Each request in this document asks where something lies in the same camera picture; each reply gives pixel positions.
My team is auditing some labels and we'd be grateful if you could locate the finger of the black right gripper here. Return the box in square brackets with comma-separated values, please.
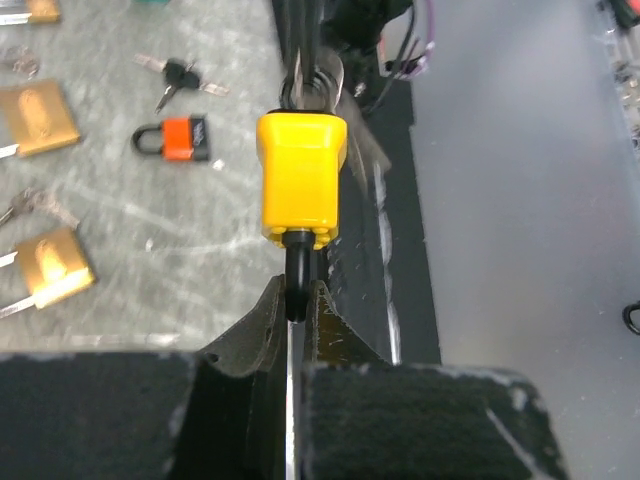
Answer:
[272, 1, 344, 113]

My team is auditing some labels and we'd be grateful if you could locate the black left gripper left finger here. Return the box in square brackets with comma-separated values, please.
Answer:
[199, 276, 287, 479]

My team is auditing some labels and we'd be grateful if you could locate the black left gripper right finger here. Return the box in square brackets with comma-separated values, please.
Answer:
[294, 279, 396, 480]

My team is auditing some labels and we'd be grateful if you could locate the yellow black padlock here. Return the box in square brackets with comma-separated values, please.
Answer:
[256, 109, 348, 322]

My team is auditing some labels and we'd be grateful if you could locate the black keys bunch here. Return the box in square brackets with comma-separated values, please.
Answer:
[133, 53, 229, 114]

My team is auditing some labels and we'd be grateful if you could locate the orange black padlock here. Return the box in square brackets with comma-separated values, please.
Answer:
[131, 115, 211, 163]

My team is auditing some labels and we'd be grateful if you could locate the brass padlock long shackle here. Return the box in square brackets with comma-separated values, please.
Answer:
[1, 227, 96, 319]

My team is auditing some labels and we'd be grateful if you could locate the large brass padlock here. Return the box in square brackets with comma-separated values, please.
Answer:
[1, 79, 81, 157]

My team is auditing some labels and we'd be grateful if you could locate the small brass padlock front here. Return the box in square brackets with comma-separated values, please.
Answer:
[0, 0, 61, 26]

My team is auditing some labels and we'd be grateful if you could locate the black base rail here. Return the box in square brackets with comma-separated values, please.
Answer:
[327, 82, 441, 364]

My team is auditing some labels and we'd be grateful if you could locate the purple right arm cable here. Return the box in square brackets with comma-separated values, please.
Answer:
[389, 0, 439, 81]

